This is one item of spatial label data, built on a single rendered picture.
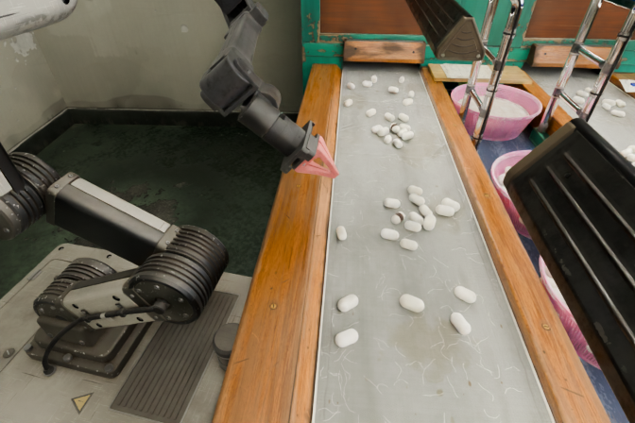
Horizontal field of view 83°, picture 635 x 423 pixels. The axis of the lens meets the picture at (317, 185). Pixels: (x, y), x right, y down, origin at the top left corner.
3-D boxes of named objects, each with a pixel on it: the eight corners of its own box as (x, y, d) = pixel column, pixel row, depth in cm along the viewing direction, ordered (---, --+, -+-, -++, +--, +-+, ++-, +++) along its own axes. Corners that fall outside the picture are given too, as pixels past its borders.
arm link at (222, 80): (224, 27, 91) (255, -3, 88) (241, 45, 94) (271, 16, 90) (187, 95, 57) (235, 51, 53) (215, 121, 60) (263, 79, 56)
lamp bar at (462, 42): (436, 60, 62) (444, 15, 57) (400, -8, 111) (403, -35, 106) (483, 61, 61) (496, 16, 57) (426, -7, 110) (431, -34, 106)
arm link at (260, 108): (229, 121, 59) (249, 95, 57) (237, 107, 65) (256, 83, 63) (263, 146, 62) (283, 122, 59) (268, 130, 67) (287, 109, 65)
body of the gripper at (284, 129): (317, 125, 67) (286, 99, 65) (311, 154, 59) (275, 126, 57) (296, 146, 71) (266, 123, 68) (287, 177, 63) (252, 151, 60)
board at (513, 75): (434, 81, 127) (435, 77, 126) (427, 66, 139) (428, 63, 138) (531, 84, 124) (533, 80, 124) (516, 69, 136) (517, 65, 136)
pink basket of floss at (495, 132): (502, 156, 105) (513, 126, 99) (428, 122, 122) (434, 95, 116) (546, 128, 118) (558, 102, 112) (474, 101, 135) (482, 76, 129)
